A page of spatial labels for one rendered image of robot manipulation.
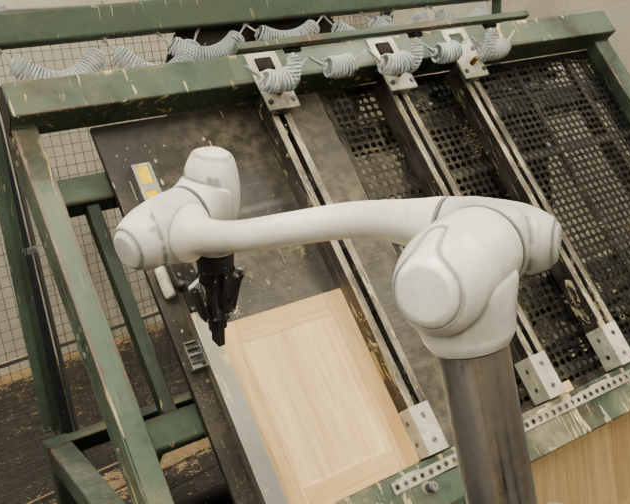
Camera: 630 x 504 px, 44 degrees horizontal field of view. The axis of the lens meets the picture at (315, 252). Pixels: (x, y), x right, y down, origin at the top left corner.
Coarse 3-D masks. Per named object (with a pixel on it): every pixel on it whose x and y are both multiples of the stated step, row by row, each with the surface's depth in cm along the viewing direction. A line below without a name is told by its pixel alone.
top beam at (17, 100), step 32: (480, 32) 260; (544, 32) 274; (576, 32) 281; (608, 32) 289; (160, 64) 206; (192, 64) 209; (224, 64) 214; (448, 64) 256; (0, 96) 188; (32, 96) 187; (64, 96) 190; (96, 96) 194; (128, 96) 197; (160, 96) 202; (192, 96) 208; (224, 96) 215; (256, 96) 222; (64, 128) 196
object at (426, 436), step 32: (288, 64) 206; (288, 96) 216; (288, 128) 217; (288, 160) 213; (320, 192) 211; (352, 256) 205; (352, 288) 201; (384, 320) 200; (384, 352) 196; (416, 384) 195; (416, 416) 191; (416, 448) 193
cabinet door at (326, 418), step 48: (240, 336) 189; (288, 336) 194; (336, 336) 199; (240, 384) 184; (288, 384) 189; (336, 384) 193; (384, 384) 198; (288, 432) 183; (336, 432) 188; (384, 432) 192; (288, 480) 178; (336, 480) 182
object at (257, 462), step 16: (144, 192) 194; (160, 192) 196; (192, 320) 184; (208, 336) 184; (208, 352) 182; (224, 352) 183; (208, 368) 183; (224, 368) 182; (224, 384) 180; (224, 400) 178; (240, 400) 180; (240, 416) 178; (240, 432) 176; (256, 432) 178; (240, 448) 177; (256, 448) 176; (256, 464) 175; (272, 464) 176; (256, 480) 173; (272, 480) 174; (272, 496) 173
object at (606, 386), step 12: (624, 372) 225; (600, 384) 219; (612, 384) 221; (576, 396) 214; (588, 396) 216; (552, 408) 210; (564, 408) 211; (528, 420) 205; (456, 456) 193; (432, 468) 189; (444, 468) 190; (408, 480) 185; (420, 480) 186; (396, 492) 182
